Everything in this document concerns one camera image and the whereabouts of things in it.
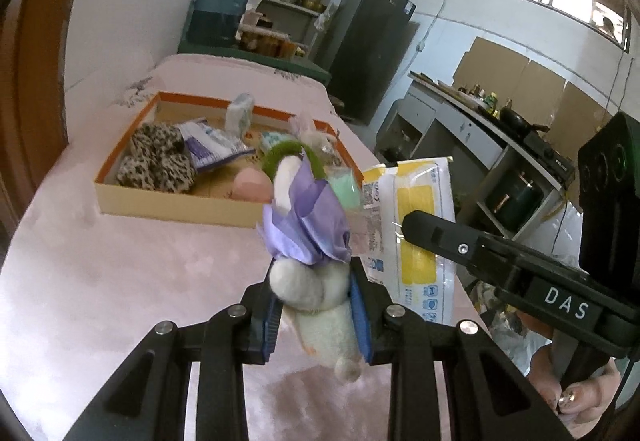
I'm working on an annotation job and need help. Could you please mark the dark grey refrigerator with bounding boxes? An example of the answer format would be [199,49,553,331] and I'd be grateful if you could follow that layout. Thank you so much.
[320,0,418,124]

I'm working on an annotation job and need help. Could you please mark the yellow and white soft package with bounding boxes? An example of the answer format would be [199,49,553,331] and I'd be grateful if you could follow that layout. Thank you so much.
[361,156,458,327]

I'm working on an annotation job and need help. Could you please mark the brown wooden door frame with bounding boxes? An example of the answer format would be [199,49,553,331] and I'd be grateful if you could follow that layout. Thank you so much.
[0,0,106,232]

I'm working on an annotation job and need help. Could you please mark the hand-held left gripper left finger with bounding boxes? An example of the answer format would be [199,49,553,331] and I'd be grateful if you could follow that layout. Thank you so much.
[62,278,283,441]

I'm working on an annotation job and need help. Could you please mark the dark green air fryer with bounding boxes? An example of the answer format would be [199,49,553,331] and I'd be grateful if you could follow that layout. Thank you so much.
[485,171,545,229]

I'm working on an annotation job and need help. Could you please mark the black wok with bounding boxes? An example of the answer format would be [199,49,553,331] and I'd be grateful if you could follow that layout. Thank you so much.
[499,107,551,137]

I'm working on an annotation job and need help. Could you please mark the clear plastic bag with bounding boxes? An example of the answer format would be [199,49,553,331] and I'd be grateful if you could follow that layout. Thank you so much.
[542,198,586,267]

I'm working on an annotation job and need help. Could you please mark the black gas stove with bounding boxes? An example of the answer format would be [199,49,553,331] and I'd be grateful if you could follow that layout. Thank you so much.
[522,131,576,177]

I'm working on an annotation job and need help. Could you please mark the white tube packet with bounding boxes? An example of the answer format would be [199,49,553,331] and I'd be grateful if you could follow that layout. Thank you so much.
[224,92,257,134]

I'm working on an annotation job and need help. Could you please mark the green fuzzy ring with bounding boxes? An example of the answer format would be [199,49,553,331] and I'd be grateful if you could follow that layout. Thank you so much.
[260,141,328,182]

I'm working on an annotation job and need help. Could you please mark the person's right hand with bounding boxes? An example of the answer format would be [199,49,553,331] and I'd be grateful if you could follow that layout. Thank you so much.
[525,336,626,439]

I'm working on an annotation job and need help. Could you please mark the orange rimmed cardboard box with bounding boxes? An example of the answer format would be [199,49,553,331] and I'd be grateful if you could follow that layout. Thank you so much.
[94,91,368,229]

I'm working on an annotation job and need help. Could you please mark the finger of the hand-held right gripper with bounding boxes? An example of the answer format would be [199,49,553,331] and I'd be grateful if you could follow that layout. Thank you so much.
[401,210,526,294]

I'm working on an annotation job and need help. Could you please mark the cardboard sheets on wall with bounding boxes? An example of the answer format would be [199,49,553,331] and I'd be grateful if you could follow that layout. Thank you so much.
[452,36,621,162]

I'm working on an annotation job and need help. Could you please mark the clear plastic packet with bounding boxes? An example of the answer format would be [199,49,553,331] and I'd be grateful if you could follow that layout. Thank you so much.
[177,117,256,172]

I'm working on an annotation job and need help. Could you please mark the purple cloth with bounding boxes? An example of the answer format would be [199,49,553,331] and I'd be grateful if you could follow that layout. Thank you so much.
[256,158,353,267]

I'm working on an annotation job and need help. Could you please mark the grey kitchen counter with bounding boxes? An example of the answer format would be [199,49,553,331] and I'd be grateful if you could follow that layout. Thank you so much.
[377,71,576,242]

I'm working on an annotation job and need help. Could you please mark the blue water jug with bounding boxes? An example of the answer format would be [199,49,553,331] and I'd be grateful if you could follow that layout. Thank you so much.
[187,0,255,47]

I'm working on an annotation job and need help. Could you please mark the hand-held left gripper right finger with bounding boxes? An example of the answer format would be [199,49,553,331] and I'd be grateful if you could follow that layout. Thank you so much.
[347,258,561,441]

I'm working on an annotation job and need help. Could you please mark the dark green table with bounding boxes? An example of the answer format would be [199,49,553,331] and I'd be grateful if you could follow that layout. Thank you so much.
[177,38,333,84]

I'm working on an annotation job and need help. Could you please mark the white plush toy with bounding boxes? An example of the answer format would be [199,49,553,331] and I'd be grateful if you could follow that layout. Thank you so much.
[267,156,366,384]

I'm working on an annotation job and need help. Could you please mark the leopard print plush slipper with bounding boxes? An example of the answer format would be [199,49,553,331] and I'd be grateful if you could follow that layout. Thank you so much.
[116,152,197,194]
[131,122,185,157]

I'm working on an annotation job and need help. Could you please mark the mint green cloth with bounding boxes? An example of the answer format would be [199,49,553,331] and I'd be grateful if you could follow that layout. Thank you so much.
[327,166,365,209]

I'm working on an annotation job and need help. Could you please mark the beige foam sponge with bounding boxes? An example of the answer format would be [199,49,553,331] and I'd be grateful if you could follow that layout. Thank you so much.
[231,168,273,203]

